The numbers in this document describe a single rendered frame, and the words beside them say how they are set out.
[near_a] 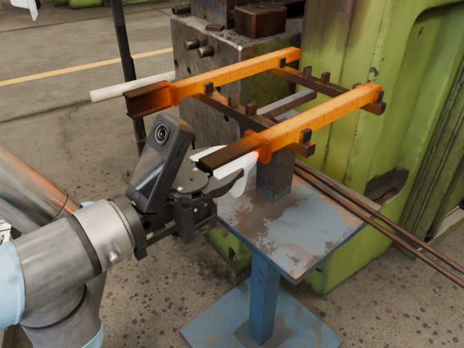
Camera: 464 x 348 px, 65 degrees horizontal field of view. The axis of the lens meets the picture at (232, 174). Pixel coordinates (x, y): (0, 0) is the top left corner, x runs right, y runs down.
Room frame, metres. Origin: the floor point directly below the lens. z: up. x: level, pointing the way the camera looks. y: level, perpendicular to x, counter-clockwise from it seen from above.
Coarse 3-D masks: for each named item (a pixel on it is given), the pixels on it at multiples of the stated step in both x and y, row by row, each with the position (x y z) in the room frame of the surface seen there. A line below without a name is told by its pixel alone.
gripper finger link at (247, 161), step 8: (256, 152) 0.43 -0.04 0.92; (240, 160) 0.40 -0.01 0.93; (248, 160) 0.40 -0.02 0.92; (256, 160) 0.42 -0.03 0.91; (224, 168) 0.38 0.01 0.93; (232, 168) 0.38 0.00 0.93; (248, 168) 0.40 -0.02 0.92; (216, 176) 0.37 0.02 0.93; (224, 176) 0.37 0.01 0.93; (240, 184) 0.40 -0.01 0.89; (232, 192) 0.39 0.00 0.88; (240, 192) 0.40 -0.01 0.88
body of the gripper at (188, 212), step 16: (176, 176) 0.36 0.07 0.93; (192, 176) 0.36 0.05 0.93; (208, 176) 0.37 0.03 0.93; (176, 192) 0.33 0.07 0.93; (192, 192) 0.33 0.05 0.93; (128, 208) 0.30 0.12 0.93; (176, 208) 0.33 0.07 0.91; (192, 208) 0.33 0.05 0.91; (208, 208) 0.35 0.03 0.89; (144, 224) 0.32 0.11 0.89; (160, 224) 0.32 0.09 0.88; (176, 224) 0.33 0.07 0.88; (192, 224) 0.33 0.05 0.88; (144, 240) 0.29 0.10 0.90; (192, 240) 0.33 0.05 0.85; (144, 256) 0.30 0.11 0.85
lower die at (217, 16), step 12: (192, 0) 1.22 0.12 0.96; (204, 0) 1.16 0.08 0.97; (216, 0) 1.10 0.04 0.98; (228, 0) 1.07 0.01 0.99; (240, 0) 1.09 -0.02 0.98; (252, 0) 1.12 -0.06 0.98; (264, 0) 1.14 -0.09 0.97; (276, 0) 1.17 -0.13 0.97; (192, 12) 1.22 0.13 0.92; (204, 12) 1.16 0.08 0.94; (216, 12) 1.10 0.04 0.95; (228, 12) 1.07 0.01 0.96; (288, 12) 1.20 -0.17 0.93; (300, 12) 1.23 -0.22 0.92; (228, 24) 1.07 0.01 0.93
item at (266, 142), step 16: (352, 96) 0.60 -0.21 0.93; (368, 96) 0.61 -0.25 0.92; (304, 112) 0.54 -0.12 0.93; (320, 112) 0.54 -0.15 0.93; (336, 112) 0.55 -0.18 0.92; (272, 128) 0.48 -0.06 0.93; (288, 128) 0.48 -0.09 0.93; (240, 144) 0.43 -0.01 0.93; (256, 144) 0.43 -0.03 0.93; (272, 144) 0.45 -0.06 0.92; (208, 160) 0.39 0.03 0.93; (224, 160) 0.39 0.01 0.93
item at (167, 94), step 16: (288, 48) 0.86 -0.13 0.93; (240, 64) 0.75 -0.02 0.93; (256, 64) 0.76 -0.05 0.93; (272, 64) 0.79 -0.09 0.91; (192, 80) 0.67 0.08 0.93; (208, 80) 0.68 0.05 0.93; (224, 80) 0.70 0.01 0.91; (128, 96) 0.57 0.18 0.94; (144, 96) 0.60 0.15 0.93; (160, 96) 0.62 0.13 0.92; (176, 96) 0.62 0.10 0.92; (128, 112) 0.58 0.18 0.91; (144, 112) 0.59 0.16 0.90
